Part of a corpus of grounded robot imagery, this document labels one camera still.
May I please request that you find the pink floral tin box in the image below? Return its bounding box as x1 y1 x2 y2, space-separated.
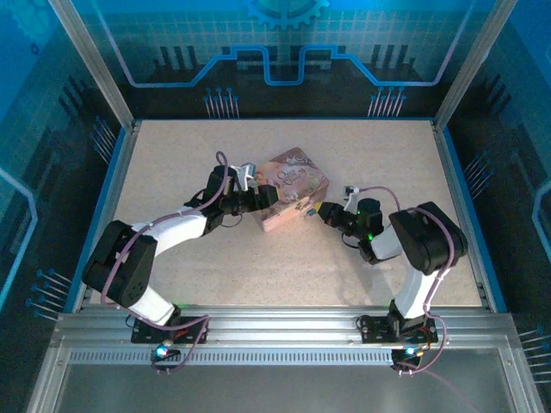
256 147 331 234

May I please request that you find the small LED controller board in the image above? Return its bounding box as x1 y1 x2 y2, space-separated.
390 343 426 367
150 342 182 362

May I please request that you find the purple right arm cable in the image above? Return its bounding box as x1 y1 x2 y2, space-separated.
356 185 471 376

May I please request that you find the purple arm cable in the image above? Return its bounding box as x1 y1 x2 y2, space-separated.
356 185 471 376
101 151 229 376

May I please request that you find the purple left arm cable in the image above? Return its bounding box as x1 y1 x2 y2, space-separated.
101 151 229 376

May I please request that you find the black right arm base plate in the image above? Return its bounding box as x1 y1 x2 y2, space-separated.
356 313 436 345

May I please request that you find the aluminium table side rail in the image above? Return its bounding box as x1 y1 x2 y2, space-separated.
431 120 503 313
71 120 144 313

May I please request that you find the long aluminium mounting rail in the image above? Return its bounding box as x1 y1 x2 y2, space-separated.
51 304 517 350

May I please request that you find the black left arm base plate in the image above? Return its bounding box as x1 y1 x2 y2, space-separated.
131 316 211 345

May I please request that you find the slotted grey cable duct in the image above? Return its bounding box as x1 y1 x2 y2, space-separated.
68 348 395 367

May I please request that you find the aluminium frame post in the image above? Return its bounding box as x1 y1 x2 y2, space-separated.
433 0 518 133
47 0 139 133

